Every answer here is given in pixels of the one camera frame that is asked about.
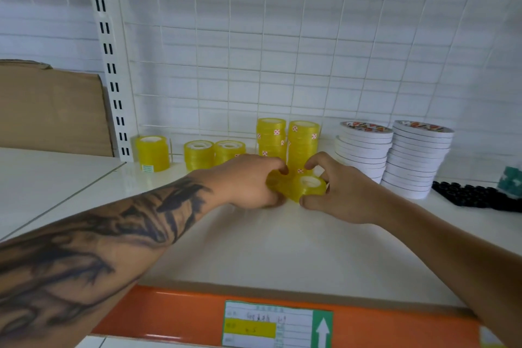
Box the person's right hand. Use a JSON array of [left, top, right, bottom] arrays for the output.
[[299, 151, 394, 226]]

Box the person's left hand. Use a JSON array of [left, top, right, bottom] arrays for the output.
[[195, 154, 289, 210]]

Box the yellow tape roll pack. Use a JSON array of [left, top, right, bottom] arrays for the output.
[[266, 170, 328, 203]]

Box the person's right forearm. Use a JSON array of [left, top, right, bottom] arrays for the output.
[[379, 196, 522, 348]]

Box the person's left forearm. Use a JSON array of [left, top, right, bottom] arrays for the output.
[[0, 172, 223, 348]]

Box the tall stack of yellow tapes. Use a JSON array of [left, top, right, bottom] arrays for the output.
[[256, 118, 288, 161], [287, 120, 321, 176]]

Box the short yellow tape roll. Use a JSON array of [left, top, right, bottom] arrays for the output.
[[214, 140, 247, 166], [184, 140, 215, 172]]

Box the stack of white tape rolls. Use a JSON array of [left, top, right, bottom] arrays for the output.
[[380, 120, 455, 200], [334, 121, 394, 184]]

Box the green and yellow price label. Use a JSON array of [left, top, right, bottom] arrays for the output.
[[221, 300, 334, 348]]

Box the labelled yellow tape stack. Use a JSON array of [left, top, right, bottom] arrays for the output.
[[135, 135, 171, 173]]

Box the orange shelf edge strip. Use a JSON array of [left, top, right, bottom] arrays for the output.
[[91, 284, 507, 348]]

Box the row of small black rolls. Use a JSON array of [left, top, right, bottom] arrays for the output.
[[431, 181, 522, 214]]

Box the teal patterned packet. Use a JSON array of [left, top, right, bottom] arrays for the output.
[[497, 166, 522, 198]]

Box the white slotted shelf upright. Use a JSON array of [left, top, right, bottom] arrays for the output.
[[83, 0, 139, 163]]

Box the brown cardboard sheet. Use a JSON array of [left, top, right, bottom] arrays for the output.
[[0, 59, 115, 158]]

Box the white wire grid panel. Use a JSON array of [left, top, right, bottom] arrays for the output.
[[113, 0, 522, 183]]

